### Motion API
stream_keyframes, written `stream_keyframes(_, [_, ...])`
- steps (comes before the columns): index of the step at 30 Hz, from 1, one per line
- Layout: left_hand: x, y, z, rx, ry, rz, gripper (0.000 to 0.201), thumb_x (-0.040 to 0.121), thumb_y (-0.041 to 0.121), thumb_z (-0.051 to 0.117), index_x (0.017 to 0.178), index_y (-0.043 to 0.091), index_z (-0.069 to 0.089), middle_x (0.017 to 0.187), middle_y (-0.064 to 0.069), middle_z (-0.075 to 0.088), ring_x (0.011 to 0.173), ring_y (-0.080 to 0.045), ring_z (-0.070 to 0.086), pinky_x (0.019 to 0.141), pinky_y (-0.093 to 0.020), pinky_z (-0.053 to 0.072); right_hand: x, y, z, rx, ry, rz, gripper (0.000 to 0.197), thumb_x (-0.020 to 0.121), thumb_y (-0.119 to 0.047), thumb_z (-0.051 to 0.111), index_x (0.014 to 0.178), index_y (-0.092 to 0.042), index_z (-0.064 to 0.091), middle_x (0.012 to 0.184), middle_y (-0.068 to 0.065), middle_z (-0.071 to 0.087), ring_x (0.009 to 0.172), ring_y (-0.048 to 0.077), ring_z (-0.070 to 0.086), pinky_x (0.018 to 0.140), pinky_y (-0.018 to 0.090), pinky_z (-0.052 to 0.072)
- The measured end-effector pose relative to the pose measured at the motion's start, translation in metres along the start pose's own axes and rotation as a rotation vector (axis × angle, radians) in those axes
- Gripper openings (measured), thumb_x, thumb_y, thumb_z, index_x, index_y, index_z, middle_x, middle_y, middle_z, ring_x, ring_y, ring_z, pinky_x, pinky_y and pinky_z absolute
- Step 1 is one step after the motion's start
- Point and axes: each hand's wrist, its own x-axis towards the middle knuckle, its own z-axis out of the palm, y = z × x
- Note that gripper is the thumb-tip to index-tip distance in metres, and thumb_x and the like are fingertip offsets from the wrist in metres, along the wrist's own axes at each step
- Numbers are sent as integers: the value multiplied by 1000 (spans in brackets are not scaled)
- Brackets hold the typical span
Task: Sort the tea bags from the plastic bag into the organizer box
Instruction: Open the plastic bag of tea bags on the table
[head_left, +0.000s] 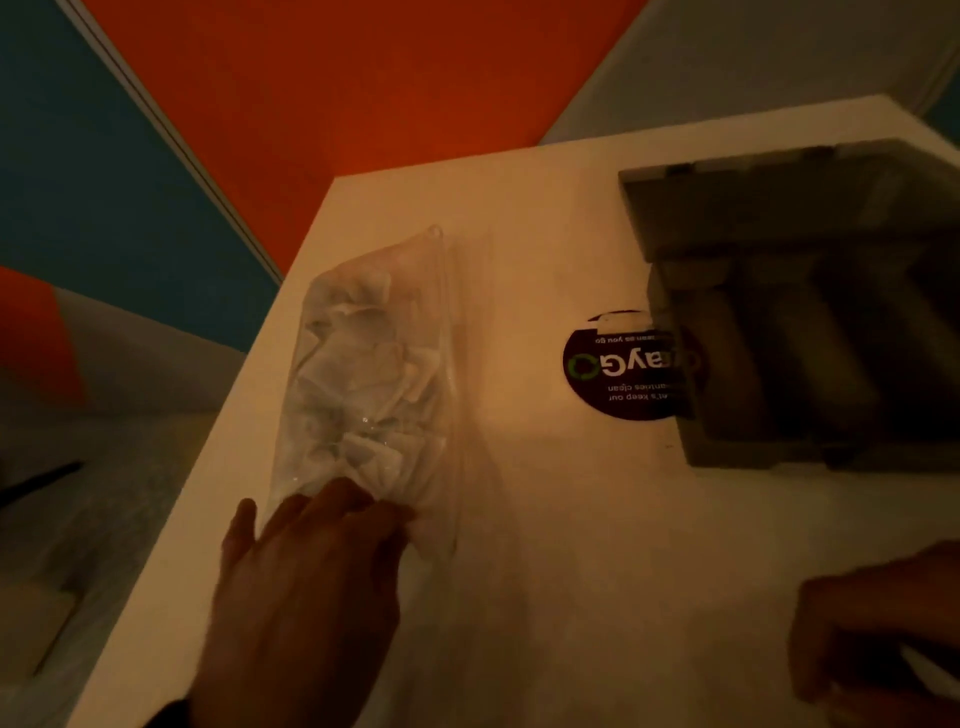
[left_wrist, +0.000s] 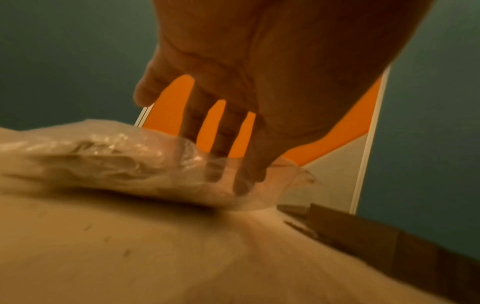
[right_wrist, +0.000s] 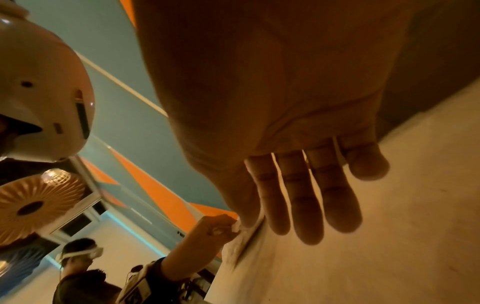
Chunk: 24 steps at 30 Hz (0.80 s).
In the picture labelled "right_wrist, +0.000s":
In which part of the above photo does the white marker block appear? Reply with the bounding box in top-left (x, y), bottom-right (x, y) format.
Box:
top-left (114, 263), bottom-right (156, 304)

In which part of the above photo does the white window frame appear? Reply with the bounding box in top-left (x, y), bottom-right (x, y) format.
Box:
top-left (46, 156), bottom-right (112, 238)

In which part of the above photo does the person's right hand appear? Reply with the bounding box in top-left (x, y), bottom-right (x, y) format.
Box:
top-left (132, 0), bottom-right (432, 246)

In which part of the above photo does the person's left forearm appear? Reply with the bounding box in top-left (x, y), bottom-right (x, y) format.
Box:
top-left (160, 234), bottom-right (223, 281)

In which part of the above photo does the blue pleated ceiling lamp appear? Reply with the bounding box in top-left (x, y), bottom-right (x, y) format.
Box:
top-left (0, 246), bottom-right (47, 297)

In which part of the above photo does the lit wire cage pendant lamp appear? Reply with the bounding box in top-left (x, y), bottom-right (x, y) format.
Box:
top-left (40, 168), bottom-right (72, 186)

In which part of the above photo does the black wrist strap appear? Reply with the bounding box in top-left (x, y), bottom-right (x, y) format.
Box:
top-left (144, 256), bottom-right (179, 299)

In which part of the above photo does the person's left hand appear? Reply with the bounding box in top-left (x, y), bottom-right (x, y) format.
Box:
top-left (186, 214), bottom-right (241, 243)

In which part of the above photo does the orange pleated ceiling lamp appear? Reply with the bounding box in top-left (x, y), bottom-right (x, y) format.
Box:
top-left (0, 169), bottom-right (88, 247)

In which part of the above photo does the white head-mounted camera housing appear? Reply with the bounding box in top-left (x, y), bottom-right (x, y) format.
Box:
top-left (0, 0), bottom-right (97, 163)

